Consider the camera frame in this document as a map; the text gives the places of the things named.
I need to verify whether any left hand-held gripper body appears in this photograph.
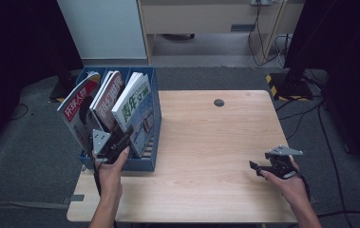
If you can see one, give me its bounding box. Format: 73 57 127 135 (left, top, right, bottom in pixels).
91 128 130 164

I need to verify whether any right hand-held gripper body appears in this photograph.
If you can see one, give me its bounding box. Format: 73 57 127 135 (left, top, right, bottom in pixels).
264 144 305 181

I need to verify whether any white magazine with green title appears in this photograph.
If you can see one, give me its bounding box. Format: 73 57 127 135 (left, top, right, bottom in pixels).
110 71 155 159

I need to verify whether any blue plastic file rack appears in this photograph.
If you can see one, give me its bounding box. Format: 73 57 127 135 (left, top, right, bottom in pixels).
75 66 162 173

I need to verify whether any portrait magazine with red banner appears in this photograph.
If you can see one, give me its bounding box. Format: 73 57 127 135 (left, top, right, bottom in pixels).
56 70 103 154

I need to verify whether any person's right hand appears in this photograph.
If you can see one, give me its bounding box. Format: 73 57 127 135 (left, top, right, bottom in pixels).
259 159 311 207

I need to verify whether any person's left hand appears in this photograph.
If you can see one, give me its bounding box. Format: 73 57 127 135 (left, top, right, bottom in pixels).
93 146 131 200

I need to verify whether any grey floor tape strip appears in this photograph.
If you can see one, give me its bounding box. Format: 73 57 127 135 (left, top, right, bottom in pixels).
62 194 85 205

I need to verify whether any black hazard striped stand base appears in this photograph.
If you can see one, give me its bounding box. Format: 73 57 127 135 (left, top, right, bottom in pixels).
47 70 83 104
265 71 314 103

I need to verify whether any white cabinet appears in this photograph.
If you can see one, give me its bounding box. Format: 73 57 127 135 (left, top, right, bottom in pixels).
56 0 148 61

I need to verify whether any black curtain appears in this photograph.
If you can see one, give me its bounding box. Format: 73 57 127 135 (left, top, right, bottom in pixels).
283 0 360 180
0 0 85 160

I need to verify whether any light wooden desk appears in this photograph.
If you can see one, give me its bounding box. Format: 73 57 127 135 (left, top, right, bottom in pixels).
136 0 306 65

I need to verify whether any white power strip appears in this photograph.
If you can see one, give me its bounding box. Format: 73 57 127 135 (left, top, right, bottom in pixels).
251 0 275 7

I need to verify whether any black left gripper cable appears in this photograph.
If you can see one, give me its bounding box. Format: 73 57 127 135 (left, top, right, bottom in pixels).
92 162 103 198

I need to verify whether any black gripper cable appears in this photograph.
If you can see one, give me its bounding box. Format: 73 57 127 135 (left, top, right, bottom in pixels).
300 176 360 220
92 162 103 198

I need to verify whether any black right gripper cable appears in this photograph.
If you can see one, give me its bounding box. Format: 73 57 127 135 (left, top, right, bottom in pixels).
300 176 360 220

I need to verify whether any long black floor cable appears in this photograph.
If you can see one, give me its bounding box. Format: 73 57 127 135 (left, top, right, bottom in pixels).
317 101 349 222

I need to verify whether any white cable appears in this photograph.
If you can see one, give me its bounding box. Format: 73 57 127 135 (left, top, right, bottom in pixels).
274 33 294 69

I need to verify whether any black hanging cable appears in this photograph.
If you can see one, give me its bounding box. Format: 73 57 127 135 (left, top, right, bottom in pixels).
247 0 285 67

